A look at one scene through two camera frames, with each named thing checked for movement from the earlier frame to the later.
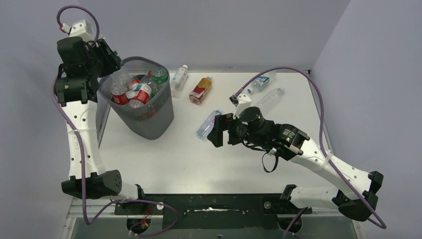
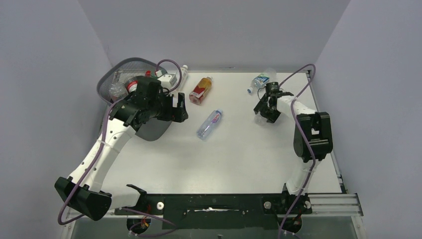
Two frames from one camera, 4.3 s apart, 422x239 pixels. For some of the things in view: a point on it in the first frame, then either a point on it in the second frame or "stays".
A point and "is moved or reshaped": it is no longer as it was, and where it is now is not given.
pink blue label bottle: (207, 125) stays
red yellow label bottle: (199, 89) stays
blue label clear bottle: (262, 80) stays
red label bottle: (142, 95) is moved or reshaped
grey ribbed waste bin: (140, 94) stays
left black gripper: (112, 61) -> (177, 114)
